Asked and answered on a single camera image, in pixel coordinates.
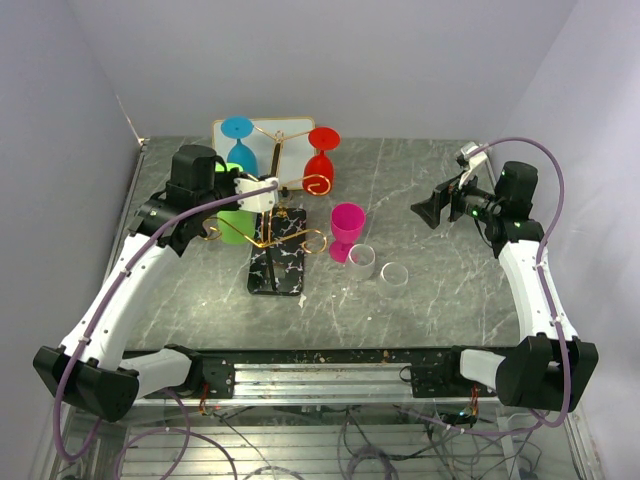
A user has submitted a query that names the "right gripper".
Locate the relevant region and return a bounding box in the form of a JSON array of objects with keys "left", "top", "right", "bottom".
[{"left": 411, "top": 165, "right": 503, "bottom": 228}]

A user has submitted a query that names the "pink plastic wine glass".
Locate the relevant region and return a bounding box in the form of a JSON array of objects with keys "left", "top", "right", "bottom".
[{"left": 329, "top": 202, "right": 366, "bottom": 263}]

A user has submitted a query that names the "red plastic wine glass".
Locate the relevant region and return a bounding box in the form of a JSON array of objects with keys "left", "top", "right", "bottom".
[{"left": 302, "top": 126, "right": 341, "bottom": 196}]

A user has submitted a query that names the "gold wine glass rack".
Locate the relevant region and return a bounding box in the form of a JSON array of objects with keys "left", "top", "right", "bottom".
[{"left": 202, "top": 127, "right": 336, "bottom": 297}]

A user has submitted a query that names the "green plastic wine glass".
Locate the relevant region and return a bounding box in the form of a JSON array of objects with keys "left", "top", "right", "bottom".
[{"left": 214, "top": 162, "right": 254, "bottom": 246}]

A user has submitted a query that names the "blue plastic wine glass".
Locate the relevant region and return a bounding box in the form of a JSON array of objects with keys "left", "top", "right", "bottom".
[{"left": 221, "top": 116, "right": 259, "bottom": 176}]

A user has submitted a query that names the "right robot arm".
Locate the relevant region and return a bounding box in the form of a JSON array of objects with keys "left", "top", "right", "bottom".
[{"left": 411, "top": 161, "right": 599, "bottom": 412}]

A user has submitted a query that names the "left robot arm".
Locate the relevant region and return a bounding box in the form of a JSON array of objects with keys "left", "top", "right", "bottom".
[{"left": 33, "top": 145, "right": 235, "bottom": 422}]

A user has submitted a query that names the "clear glass cup right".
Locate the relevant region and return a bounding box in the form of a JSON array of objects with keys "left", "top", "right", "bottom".
[{"left": 376, "top": 262, "right": 409, "bottom": 298}]

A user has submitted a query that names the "clear glass cup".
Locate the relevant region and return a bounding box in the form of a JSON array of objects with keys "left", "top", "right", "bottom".
[
  {"left": 376, "top": 262, "right": 409, "bottom": 298},
  {"left": 345, "top": 244, "right": 376, "bottom": 280}
]

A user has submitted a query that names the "clear glass cup left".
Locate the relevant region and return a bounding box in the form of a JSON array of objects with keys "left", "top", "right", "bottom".
[{"left": 345, "top": 244, "right": 376, "bottom": 280}]

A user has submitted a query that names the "gold framed mirror tray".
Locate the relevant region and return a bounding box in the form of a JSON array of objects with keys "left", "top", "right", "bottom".
[{"left": 241, "top": 117, "right": 316, "bottom": 190}]

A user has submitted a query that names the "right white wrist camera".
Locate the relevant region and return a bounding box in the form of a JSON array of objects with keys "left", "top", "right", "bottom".
[{"left": 456, "top": 142, "right": 489, "bottom": 189}]

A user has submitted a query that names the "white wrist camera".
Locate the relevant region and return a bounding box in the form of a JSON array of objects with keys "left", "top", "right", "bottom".
[
  {"left": 234, "top": 177, "right": 279, "bottom": 213},
  {"left": 456, "top": 142, "right": 489, "bottom": 189}
]

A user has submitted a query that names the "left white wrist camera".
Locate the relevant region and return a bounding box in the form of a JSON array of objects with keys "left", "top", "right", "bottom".
[{"left": 234, "top": 177, "right": 279, "bottom": 213}]

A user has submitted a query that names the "aluminium mounting rail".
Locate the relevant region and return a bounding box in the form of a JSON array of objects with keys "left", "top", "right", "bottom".
[{"left": 119, "top": 349, "right": 581, "bottom": 406}]

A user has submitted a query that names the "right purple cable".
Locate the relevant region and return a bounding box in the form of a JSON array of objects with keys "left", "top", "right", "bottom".
[{"left": 394, "top": 137, "right": 571, "bottom": 436}]

